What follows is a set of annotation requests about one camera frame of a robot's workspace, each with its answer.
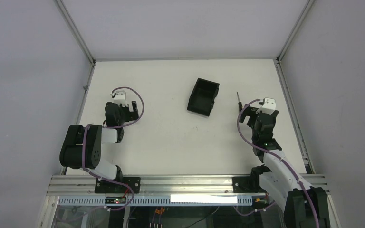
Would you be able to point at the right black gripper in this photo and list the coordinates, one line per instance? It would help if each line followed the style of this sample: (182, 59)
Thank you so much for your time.
(252, 114)

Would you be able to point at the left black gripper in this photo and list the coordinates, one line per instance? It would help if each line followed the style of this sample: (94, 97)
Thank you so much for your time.
(129, 111)

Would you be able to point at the black yellow screwdriver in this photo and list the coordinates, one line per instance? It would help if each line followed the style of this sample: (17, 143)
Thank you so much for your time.
(239, 100)

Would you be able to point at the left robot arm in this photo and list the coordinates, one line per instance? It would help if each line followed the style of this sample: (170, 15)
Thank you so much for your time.
(82, 145)

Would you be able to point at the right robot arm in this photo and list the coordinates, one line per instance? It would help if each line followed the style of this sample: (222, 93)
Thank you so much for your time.
(302, 204)

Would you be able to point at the black plastic bin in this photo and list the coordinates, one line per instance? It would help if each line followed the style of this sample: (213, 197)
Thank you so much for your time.
(202, 98)

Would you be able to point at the small electronics board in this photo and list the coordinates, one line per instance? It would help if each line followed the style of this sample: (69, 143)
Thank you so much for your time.
(115, 200)

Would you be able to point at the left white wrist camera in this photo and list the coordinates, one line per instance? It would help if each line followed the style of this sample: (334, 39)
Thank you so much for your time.
(119, 98)

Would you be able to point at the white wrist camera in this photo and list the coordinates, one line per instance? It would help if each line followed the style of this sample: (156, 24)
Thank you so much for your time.
(267, 106)
(119, 98)

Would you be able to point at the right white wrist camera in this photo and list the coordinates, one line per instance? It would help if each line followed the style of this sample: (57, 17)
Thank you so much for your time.
(267, 106)

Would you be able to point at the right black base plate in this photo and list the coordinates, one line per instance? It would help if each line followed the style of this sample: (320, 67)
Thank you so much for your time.
(245, 184)

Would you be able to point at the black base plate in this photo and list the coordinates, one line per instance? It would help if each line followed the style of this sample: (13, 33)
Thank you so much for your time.
(245, 184)
(117, 185)

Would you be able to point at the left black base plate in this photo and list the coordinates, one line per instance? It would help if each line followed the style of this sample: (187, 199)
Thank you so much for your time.
(117, 185)

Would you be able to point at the white slotted cable duct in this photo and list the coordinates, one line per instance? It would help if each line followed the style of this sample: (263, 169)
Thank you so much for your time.
(172, 200)

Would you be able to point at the aluminium mounting rail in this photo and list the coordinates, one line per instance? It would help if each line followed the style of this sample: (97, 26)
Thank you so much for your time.
(147, 185)

